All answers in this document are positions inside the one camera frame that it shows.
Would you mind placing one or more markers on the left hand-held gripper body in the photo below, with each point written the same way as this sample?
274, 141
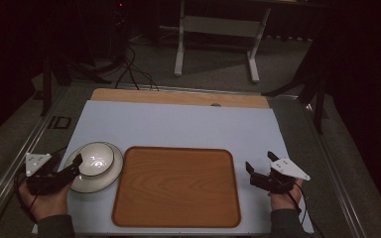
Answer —
38, 183

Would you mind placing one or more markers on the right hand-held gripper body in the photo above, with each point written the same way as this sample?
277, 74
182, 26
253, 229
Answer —
289, 170

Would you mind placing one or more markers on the white bowl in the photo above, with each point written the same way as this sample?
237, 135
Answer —
96, 158

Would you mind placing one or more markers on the white plate with dark rim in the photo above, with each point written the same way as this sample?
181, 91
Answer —
109, 178

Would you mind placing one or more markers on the person's left hand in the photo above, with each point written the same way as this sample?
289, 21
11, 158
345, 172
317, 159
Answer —
48, 203

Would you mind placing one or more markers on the person's right hand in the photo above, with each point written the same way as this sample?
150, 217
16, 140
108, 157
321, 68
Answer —
286, 201

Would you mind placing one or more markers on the black floor socket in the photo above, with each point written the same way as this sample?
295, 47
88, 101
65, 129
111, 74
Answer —
59, 122

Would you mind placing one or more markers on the black stand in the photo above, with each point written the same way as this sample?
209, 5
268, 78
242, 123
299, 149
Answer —
317, 99
46, 86

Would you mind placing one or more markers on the brown wooden tray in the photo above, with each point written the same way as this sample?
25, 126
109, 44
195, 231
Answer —
177, 188

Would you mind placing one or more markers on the white table mat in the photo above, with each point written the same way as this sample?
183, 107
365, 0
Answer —
185, 127

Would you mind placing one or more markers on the metal floor rail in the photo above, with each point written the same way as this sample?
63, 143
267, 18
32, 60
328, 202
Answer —
16, 165
335, 178

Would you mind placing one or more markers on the white metal table frame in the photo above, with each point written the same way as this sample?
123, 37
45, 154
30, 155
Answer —
221, 26

